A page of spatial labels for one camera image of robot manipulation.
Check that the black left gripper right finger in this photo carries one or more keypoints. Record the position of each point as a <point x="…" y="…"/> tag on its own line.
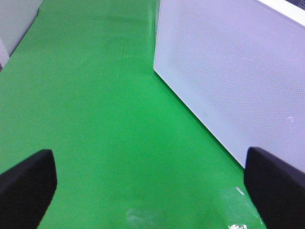
<point x="276" y="189"/>

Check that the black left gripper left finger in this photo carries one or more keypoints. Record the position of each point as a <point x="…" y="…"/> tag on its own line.
<point x="26" y="191"/>

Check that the white microwave door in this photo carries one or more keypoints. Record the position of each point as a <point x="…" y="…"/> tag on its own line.
<point x="238" y="71"/>

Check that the clear tape strip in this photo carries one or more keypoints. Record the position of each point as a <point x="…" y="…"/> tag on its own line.
<point x="237" y="210"/>

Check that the white microwave oven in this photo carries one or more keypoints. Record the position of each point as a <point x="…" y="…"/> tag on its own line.
<point x="281" y="4"/>

